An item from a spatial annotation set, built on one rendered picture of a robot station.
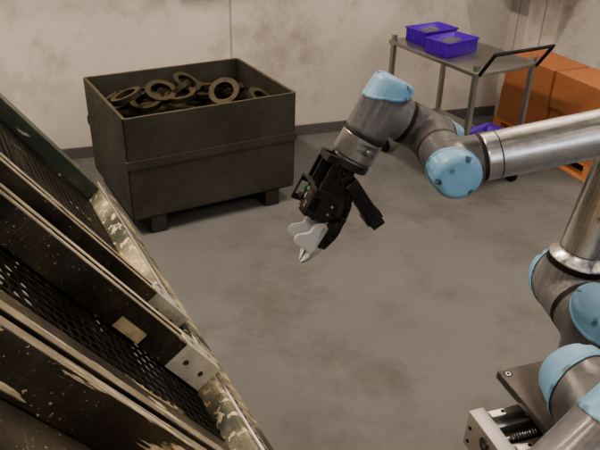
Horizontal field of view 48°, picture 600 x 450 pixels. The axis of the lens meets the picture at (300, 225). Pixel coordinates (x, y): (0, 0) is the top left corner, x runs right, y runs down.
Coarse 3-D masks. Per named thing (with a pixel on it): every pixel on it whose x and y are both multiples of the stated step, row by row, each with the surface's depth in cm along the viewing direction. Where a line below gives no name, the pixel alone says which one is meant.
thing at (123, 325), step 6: (120, 318) 133; (114, 324) 133; (120, 324) 133; (126, 324) 134; (132, 324) 135; (120, 330) 134; (126, 330) 135; (132, 330) 136; (138, 330) 136; (126, 336) 136; (132, 336) 136; (138, 336) 137; (144, 336) 138; (138, 342) 138
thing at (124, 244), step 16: (96, 192) 231; (96, 208) 225; (112, 224) 213; (128, 224) 224; (112, 240) 208; (128, 240) 203; (128, 256) 198; (144, 272) 190; (160, 272) 203; (208, 384) 152; (208, 400) 149; (224, 400) 147; (240, 400) 157; (224, 416) 144; (224, 432) 141; (240, 432) 139; (240, 448) 137; (256, 448) 135; (272, 448) 146
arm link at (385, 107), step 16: (384, 80) 107; (400, 80) 109; (368, 96) 109; (384, 96) 108; (400, 96) 108; (352, 112) 112; (368, 112) 109; (384, 112) 108; (400, 112) 109; (352, 128) 110; (368, 128) 109; (384, 128) 110; (400, 128) 110; (384, 144) 113
